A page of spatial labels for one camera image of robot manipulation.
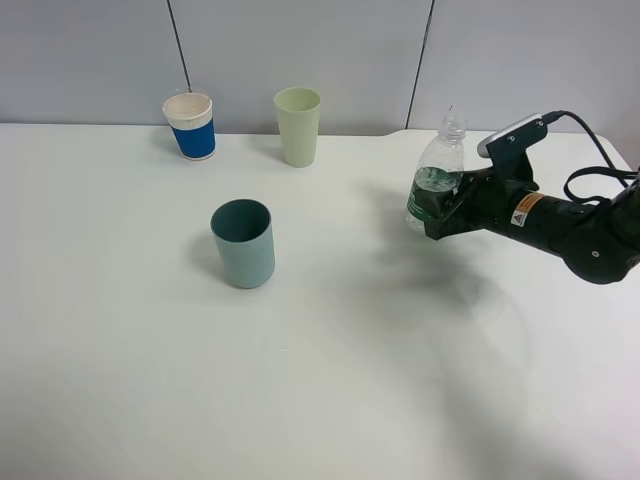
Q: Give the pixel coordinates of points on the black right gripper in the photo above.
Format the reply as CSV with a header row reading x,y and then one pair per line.
x,y
483,202

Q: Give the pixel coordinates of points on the clear water bottle green label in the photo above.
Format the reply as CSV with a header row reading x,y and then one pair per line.
x,y
434,165

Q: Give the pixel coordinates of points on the teal plastic cup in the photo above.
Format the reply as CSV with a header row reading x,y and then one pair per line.
x,y
242,229

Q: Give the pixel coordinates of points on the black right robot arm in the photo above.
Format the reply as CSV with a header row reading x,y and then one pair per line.
x,y
598,240

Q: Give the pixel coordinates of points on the light green plastic cup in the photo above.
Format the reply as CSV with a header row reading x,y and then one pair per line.
x,y
298,114

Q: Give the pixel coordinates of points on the blue white paper cup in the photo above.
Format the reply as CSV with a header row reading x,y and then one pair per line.
x,y
190,117

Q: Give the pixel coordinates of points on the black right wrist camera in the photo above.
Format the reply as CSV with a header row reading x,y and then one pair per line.
x,y
507,148

